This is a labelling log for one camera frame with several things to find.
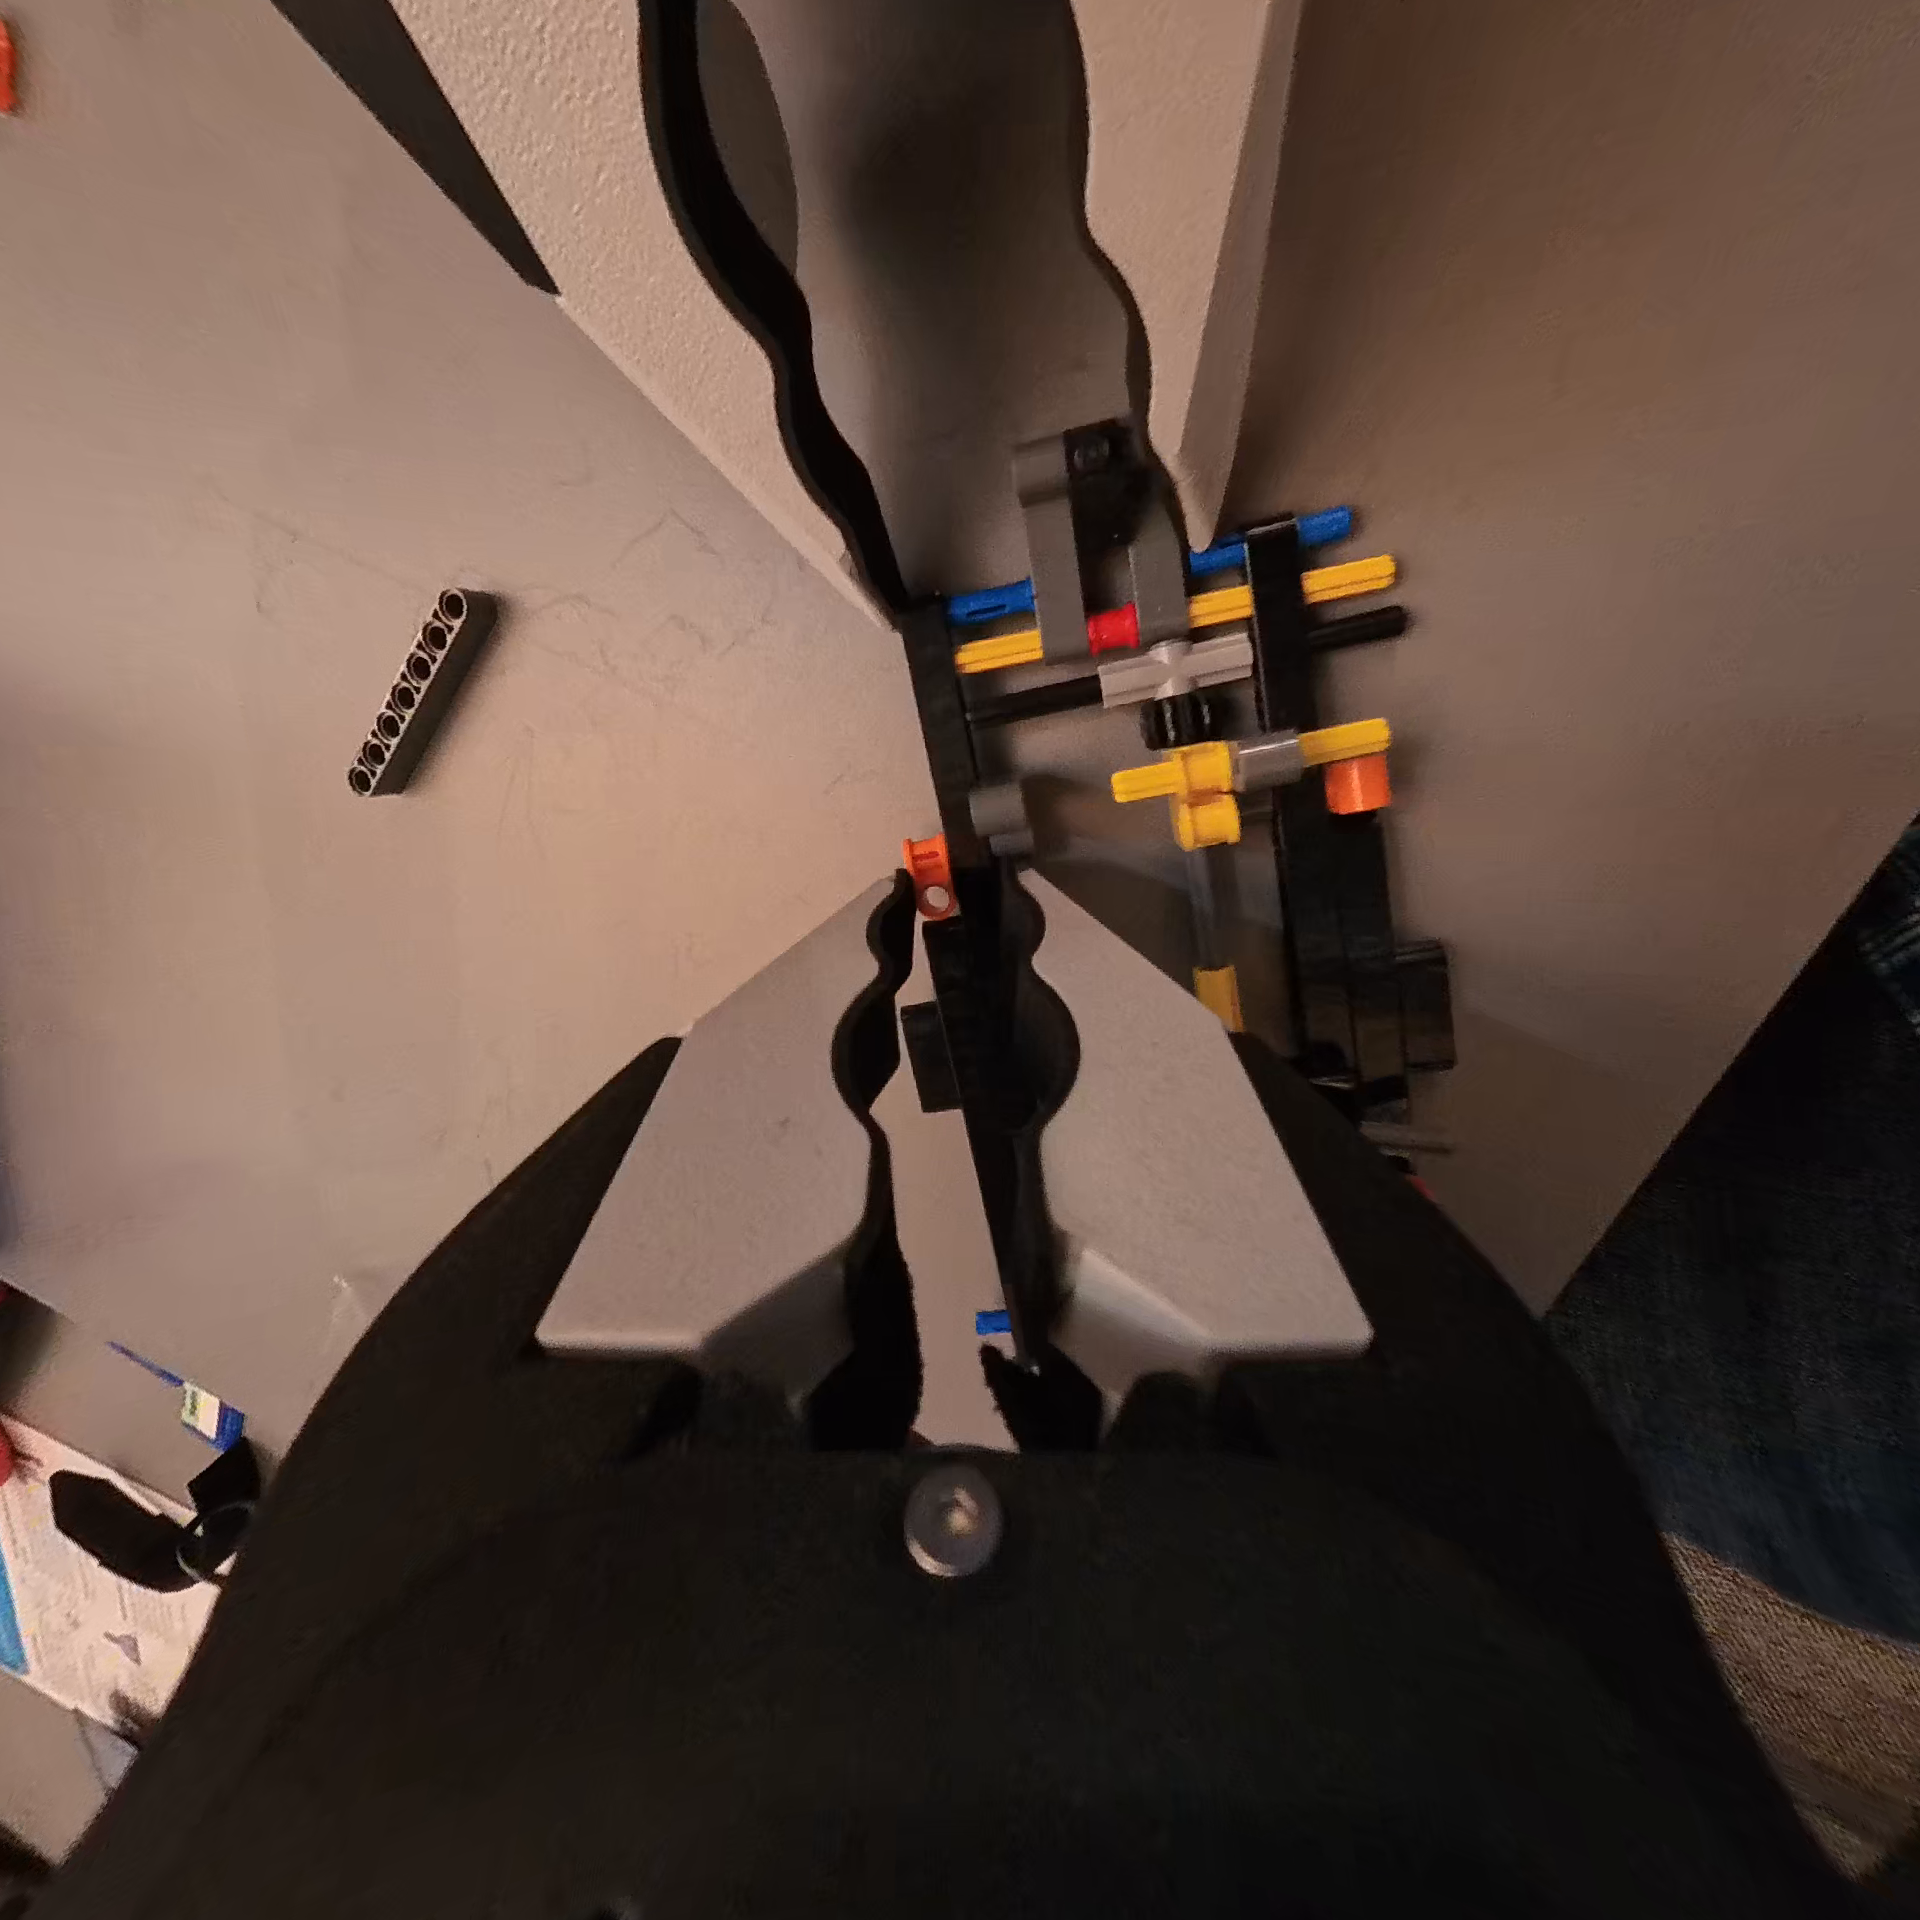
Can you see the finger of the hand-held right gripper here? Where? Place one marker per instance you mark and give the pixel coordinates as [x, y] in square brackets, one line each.
[601, 194]
[1201, 179]

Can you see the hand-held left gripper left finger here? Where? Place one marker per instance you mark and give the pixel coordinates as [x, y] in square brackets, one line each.
[720, 1201]

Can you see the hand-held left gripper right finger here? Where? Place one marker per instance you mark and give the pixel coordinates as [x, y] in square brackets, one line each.
[1201, 1201]

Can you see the multicoloured lego chassis assembly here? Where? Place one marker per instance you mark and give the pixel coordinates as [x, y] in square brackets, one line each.
[1349, 930]

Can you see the black lego side beam assembly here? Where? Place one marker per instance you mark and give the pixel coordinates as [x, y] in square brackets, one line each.
[945, 719]

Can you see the grey lego beam with holes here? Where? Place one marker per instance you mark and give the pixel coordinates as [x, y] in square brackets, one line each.
[423, 694]

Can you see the blue green card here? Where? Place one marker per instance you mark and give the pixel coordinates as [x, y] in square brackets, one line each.
[204, 1409]

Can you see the blue denim jeans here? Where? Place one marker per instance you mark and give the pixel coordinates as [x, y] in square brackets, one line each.
[1770, 1274]

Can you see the instruction booklet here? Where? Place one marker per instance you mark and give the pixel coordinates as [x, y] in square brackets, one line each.
[76, 1634]

